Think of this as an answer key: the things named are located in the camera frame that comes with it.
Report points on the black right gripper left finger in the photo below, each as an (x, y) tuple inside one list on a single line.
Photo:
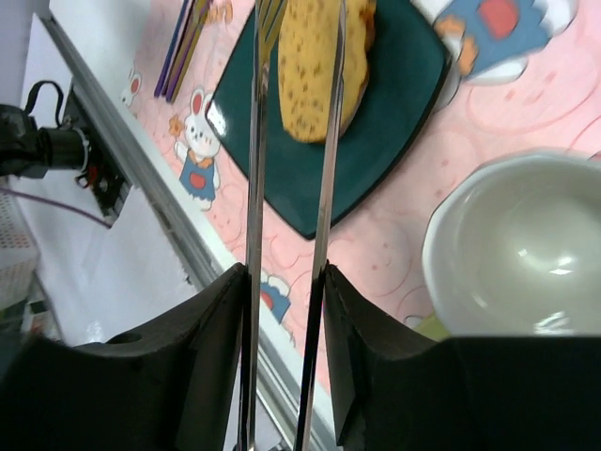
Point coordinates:
[(166, 384)]

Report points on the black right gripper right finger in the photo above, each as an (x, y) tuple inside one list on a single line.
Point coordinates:
[(395, 389)]

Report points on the heart bread slice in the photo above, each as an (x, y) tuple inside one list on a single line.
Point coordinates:
[(306, 52)]

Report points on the pale green mug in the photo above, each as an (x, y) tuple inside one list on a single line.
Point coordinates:
[(514, 249)]

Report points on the teal square plate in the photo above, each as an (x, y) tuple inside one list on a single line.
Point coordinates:
[(408, 66)]

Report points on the pink bunny placemat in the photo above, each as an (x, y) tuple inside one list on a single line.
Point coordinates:
[(554, 103)]

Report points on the iridescent spoon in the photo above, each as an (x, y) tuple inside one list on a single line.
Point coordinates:
[(196, 16)]

